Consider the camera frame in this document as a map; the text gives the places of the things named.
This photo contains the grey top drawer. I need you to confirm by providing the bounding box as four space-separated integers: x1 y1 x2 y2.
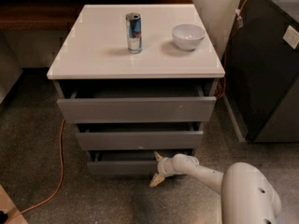
57 86 216 123

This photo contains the wooden board corner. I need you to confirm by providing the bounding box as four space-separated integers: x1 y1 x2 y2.
0 185 28 224

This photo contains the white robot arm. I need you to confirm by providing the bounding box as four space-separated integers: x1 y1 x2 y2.
149 152 281 224

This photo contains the white ceramic bowl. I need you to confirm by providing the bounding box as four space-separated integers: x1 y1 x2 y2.
172 24 206 50

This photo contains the dark wooden shelf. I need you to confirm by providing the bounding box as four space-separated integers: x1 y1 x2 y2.
0 0 192 31

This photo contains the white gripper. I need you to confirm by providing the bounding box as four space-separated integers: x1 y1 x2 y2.
149 151 175 188

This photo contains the silver blue redbull can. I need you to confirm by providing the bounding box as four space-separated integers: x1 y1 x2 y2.
125 13 142 53

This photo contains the dark grey cabinet right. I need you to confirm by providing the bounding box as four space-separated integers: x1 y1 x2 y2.
223 0 299 143

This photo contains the orange floor cable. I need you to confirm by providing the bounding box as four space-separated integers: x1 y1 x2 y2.
4 119 66 224

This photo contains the grey bottom drawer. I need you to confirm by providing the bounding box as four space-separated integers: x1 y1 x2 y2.
86 149 194 176

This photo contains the white top drawer cabinet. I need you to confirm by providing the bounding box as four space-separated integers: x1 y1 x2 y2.
48 5 224 153

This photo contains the grey middle drawer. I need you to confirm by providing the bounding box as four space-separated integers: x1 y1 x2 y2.
76 123 204 150

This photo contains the grey drawer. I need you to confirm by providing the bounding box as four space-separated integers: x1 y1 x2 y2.
76 123 204 150
57 86 216 123
86 149 194 176

